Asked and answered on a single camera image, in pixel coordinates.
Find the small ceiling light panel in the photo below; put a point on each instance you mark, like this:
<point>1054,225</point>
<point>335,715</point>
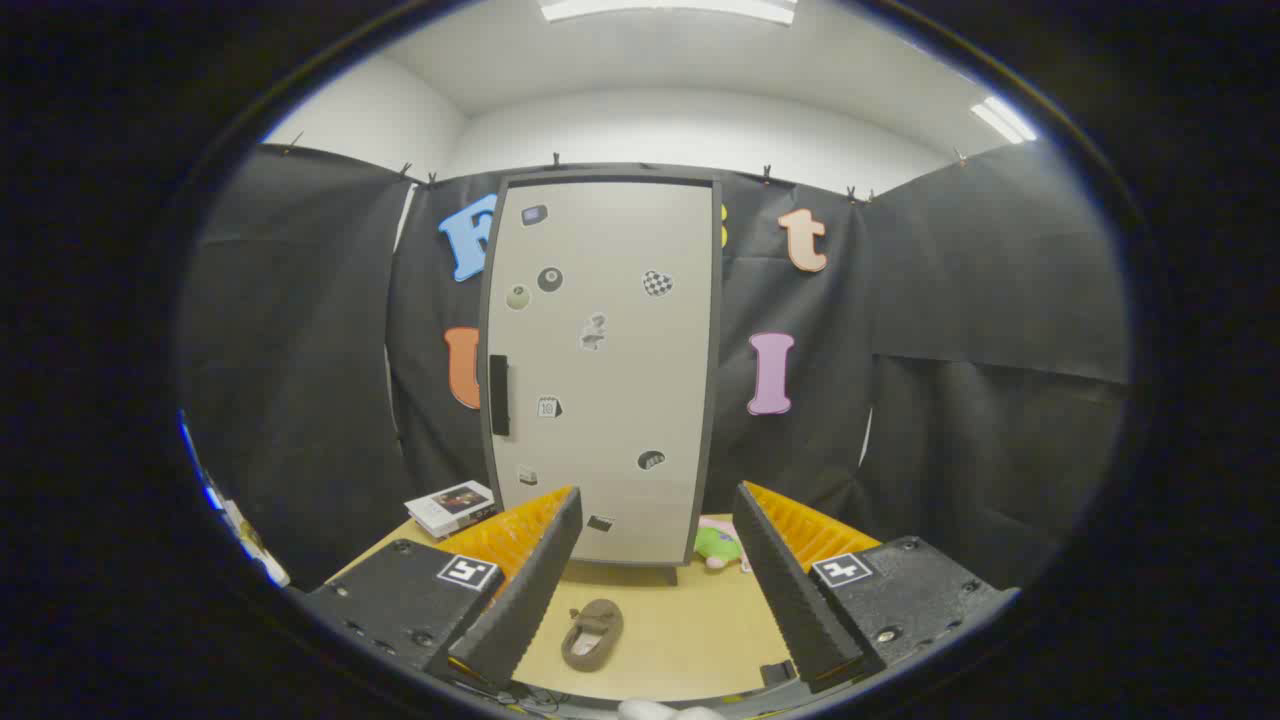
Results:
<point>1003,120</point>

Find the white blue printed clutter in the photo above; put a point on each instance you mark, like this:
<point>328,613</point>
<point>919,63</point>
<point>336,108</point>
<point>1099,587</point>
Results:
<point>255,555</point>

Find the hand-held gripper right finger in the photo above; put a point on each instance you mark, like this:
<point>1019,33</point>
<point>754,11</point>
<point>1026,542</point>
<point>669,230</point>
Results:
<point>790,600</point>

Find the grey shoe cabinet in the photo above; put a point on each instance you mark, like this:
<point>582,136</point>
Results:
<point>716,350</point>

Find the brown fuzzy slipper shoe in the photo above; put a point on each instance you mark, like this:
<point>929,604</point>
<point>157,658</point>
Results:
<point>592,640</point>

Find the black backdrop cloth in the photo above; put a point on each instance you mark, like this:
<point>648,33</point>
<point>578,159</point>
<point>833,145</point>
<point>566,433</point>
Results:
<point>950,400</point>

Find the white book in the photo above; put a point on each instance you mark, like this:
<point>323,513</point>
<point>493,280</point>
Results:
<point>450,500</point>

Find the beige shoe cabinet door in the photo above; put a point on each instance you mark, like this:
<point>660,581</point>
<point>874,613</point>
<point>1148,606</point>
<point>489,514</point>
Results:
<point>600,400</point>

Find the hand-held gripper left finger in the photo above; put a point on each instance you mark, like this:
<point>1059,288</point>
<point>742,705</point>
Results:
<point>530,600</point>

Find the long ceiling light panel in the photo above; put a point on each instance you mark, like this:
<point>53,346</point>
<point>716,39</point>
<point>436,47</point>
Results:
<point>660,8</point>

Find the pink and green plush toy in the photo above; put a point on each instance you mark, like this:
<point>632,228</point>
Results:
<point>715,545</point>

